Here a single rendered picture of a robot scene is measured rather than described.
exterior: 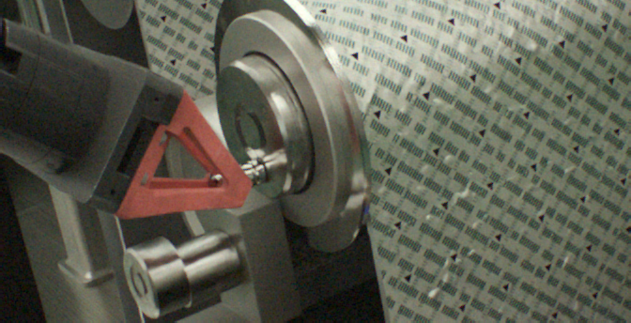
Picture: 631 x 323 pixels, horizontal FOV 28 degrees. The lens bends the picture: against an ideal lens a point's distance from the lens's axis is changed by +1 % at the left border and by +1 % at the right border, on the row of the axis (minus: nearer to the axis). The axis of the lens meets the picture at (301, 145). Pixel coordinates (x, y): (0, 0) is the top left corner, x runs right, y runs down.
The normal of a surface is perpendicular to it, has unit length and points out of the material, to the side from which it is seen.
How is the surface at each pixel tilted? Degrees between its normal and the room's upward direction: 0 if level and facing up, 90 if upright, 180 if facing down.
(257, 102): 90
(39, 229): 0
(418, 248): 90
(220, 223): 90
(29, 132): 110
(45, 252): 0
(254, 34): 90
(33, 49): 57
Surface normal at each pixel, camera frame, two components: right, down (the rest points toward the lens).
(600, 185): 0.51, 0.20
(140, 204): 0.75, 0.32
